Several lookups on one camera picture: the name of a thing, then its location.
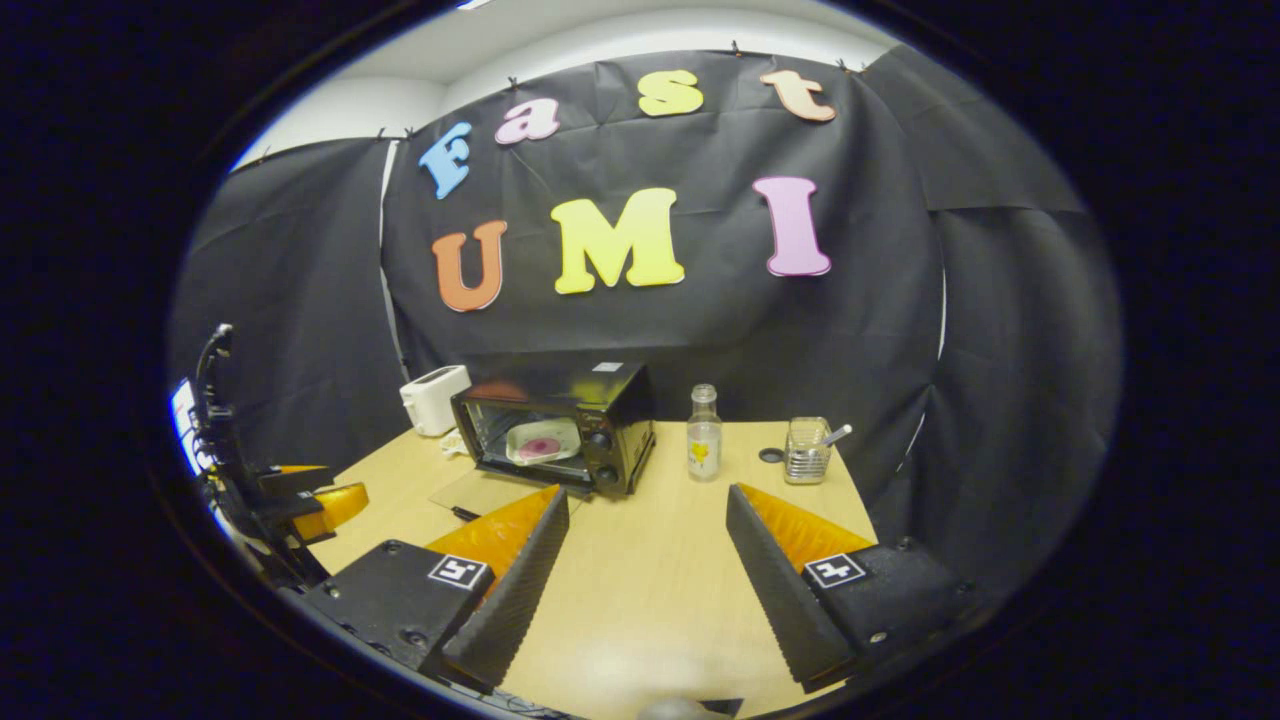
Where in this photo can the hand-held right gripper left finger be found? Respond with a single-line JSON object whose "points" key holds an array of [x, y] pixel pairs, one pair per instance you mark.
{"points": [[515, 600]]}

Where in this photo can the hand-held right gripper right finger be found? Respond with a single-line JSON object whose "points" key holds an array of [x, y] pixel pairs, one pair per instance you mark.
{"points": [[780, 600]]}

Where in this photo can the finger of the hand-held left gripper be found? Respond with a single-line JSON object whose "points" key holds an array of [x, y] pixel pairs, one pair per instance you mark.
{"points": [[335, 510], [295, 482]]}

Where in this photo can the pink round cake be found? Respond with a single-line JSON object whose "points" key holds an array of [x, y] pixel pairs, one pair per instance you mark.
{"points": [[540, 448]]}

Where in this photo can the white square plate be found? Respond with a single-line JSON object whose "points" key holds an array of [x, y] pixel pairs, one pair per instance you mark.
{"points": [[520, 445]]}

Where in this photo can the black electric oven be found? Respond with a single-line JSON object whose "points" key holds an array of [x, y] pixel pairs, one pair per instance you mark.
{"points": [[620, 420]]}

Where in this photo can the white divided grain dish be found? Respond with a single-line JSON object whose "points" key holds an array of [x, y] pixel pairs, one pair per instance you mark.
{"points": [[455, 444]]}

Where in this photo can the dark bottle cap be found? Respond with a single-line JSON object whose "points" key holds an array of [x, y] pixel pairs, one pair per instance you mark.
{"points": [[771, 455]]}

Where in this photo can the white toaster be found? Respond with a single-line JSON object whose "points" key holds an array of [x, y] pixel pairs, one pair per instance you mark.
{"points": [[435, 400]]}

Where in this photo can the metal spoon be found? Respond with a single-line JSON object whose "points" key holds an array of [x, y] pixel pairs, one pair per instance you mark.
{"points": [[838, 434]]}

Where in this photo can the clear glass bottle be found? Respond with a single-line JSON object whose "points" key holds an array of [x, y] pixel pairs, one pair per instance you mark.
{"points": [[704, 440]]}

